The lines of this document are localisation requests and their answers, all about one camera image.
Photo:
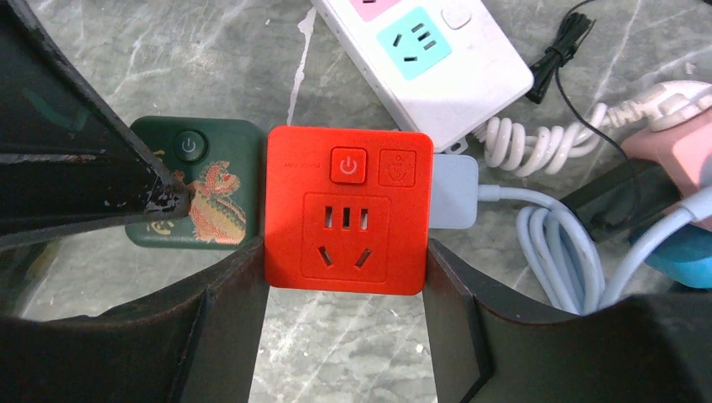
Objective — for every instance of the dark green cube socket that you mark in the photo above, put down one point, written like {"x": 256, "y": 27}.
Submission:
{"x": 221, "y": 163}

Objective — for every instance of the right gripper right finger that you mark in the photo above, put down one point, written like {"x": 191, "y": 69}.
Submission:
{"x": 490, "y": 343}

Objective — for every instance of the pink socket adapter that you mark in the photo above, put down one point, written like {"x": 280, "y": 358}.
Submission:
{"x": 682, "y": 158}

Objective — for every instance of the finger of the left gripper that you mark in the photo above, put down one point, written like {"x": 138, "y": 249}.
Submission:
{"x": 69, "y": 164}

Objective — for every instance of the black charger with thin cable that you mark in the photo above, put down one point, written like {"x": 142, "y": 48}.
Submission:
{"x": 633, "y": 192}

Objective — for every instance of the teal blue plug adapter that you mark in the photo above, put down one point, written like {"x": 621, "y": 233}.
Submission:
{"x": 685, "y": 257}

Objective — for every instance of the red cube socket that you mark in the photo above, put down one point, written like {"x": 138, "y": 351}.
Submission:
{"x": 347, "y": 209}

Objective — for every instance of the white multicolour power strip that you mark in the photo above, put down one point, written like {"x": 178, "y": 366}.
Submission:
{"x": 442, "y": 68}

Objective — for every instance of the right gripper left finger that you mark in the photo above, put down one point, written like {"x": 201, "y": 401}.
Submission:
{"x": 196, "y": 340}

